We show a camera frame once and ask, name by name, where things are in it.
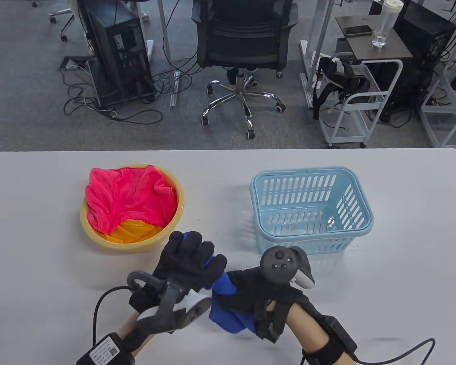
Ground person's right hand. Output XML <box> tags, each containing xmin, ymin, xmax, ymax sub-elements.
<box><xmin>213</xmin><ymin>266</ymin><xmax>314</xmax><ymax>344</ymax></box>

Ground person's left hand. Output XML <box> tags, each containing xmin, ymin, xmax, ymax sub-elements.
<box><xmin>128</xmin><ymin>231</ymin><xmax>228</xmax><ymax>316</ymax></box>

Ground grey white tracking controller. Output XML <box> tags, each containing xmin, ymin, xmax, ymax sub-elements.
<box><xmin>127</xmin><ymin>270</ymin><xmax>212</xmax><ymax>335</ymax></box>
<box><xmin>260</xmin><ymin>246</ymin><xmax>316</xmax><ymax>289</ymax></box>

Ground blue square towel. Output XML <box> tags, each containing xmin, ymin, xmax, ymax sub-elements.
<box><xmin>182</xmin><ymin>231</ymin><xmax>259</xmax><ymax>334</ymax></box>

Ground orange square towel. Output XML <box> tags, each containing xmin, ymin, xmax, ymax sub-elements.
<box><xmin>101</xmin><ymin>219</ymin><xmax>166</xmax><ymax>244</ymax></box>

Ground pink square towel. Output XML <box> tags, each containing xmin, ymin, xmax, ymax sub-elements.
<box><xmin>85</xmin><ymin>165</ymin><xmax>178</xmax><ymax>233</ymax></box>

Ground person's right forearm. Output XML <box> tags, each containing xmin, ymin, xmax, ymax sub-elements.
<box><xmin>285</xmin><ymin>304</ymin><xmax>359</xmax><ymax>365</ymax></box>

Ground person's left forearm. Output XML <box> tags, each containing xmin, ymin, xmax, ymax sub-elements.
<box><xmin>116</xmin><ymin>312</ymin><xmax>156</xmax><ymax>358</ymax></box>

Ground yellow plastic basin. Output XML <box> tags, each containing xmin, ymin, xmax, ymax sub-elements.
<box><xmin>80</xmin><ymin>163</ymin><xmax>185</xmax><ymax>254</ymax></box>

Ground black wrist sensor band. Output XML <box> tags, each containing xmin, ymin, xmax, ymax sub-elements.
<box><xmin>302</xmin><ymin>316</ymin><xmax>358</xmax><ymax>365</ymax></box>
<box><xmin>76</xmin><ymin>333</ymin><xmax>137</xmax><ymax>365</ymax></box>

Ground light blue plastic basket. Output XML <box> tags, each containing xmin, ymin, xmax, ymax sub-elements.
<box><xmin>250</xmin><ymin>166</ymin><xmax>375</xmax><ymax>258</ymax></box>

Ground black computer tower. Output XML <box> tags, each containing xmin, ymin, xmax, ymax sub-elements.
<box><xmin>380</xmin><ymin>0</ymin><xmax>456</xmax><ymax>122</ymax></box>
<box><xmin>77</xmin><ymin>0</ymin><xmax>156</xmax><ymax>109</ymax></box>

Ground white desk leg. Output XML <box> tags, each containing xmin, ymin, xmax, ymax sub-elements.
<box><xmin>299</xmin><ymin>0</ymin><xmax>335</xmax><ymax>109</ymax></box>
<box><xmin>158</xmin><ymin>0</ymin><xmax>181</xmax><ymax>109</ymax></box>

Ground black mesh office chair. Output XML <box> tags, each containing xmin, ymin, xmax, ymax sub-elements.
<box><xmin>191</xmin><ymin>0</ymin><xmax>299</xmax><ymax>139</ymax></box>

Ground black floor socket box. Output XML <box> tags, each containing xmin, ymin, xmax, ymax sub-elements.
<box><xmin>59</xmin><ymin>56</ymin><xmax>92</xmax><ymax>71</ymax></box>

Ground white metal rack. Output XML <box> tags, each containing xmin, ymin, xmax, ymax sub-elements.
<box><xmin>419</xmin><ymin>57</ymin><xmax>456</xmax><ymax>149</ymax></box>

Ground chrome chair base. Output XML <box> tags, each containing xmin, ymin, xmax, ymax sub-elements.
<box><xmin>47</xmin><ymin>6</ymin><xmax>78</xmax><ymax>41</ymax></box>

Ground white side table dark top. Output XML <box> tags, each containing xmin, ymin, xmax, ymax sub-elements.
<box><xmin>319</xmin><ymin>15</ymin><xmax>413</xmax><ymax>149</ymax></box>

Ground black smartphone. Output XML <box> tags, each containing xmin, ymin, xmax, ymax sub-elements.
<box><xmin>343</xmin><ymin>25</ymin><xmax>373</xmax><ymax>37</ymax></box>

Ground clear bottle white lid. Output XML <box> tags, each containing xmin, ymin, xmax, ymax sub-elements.
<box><xmin>372</xmin><ymin>0</ymin><xmax>403</xmax><ymax>48</ymax></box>

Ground black floor cables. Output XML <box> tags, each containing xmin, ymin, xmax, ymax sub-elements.
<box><xmin>63</xmin><ymin>67</ymin><xmax>198</xmax><ymax>126</ymax></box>

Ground black strap harness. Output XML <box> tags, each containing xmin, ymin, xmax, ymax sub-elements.
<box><xmin>312</xmin><ymin>55</ymin><xmax>371</xmax><ymax>121</ymax></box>

